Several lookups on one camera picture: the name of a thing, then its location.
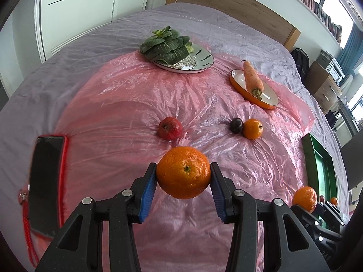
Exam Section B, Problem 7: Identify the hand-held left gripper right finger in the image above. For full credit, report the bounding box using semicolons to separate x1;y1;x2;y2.
210;162;331;272

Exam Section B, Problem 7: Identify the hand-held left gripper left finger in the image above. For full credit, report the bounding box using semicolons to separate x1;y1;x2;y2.
37;162;158;272

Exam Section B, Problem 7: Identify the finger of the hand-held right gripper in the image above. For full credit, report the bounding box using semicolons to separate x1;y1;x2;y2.
292;205;322;234
323;203;345;226

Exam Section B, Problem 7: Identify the green tray box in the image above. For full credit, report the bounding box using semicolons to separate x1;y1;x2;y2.
302;133;349;224

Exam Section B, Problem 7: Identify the dark purple plum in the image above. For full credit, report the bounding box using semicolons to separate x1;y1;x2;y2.
229;117;244;134

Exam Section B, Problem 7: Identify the grey office chair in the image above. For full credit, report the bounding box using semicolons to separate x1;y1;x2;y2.
340;132;363;190

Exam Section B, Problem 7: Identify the dark hanging bag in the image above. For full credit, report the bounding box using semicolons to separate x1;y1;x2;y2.
325;110;338;128

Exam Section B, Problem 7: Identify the pink plastic sheet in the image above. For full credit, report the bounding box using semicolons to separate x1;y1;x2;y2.
28;49;316;272

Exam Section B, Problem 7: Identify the phone in red case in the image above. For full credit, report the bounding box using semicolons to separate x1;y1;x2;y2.
28;136;69;237

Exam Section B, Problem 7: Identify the desk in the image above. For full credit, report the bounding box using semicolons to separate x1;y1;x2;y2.
336;95;363;128

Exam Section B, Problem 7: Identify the orange rimmed plate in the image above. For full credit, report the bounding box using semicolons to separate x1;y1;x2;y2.
230;69;279;110

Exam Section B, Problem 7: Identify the carrot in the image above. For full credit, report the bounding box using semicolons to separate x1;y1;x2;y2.
243;60;264;100

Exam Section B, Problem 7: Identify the wooden drawer cabinet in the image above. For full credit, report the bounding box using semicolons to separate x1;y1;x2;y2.
308;61;342;113

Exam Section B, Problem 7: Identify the silver patterned plate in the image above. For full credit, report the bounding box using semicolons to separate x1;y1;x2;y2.
153;43;214;75

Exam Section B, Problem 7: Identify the white printer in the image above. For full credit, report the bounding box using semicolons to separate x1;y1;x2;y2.
316;49;346;85

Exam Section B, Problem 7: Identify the bok choy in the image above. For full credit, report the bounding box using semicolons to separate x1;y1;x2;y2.
140;26;191;65

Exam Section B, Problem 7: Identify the black backpack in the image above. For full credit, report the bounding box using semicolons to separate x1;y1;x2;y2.
291;48;310;83

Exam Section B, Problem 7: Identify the teal curtain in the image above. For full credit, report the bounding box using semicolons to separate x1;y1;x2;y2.
339;23;361;71

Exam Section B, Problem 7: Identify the wooden bed headboard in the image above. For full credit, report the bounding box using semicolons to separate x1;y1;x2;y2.
166;0;301;52

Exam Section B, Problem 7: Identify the white wardrobe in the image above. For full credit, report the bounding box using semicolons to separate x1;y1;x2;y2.
34;0;171;63

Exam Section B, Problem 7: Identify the row of books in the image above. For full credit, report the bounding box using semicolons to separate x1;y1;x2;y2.
268;0;343;44

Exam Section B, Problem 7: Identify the red phone lanyard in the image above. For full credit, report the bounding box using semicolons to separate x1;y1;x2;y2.
17;187;40;268

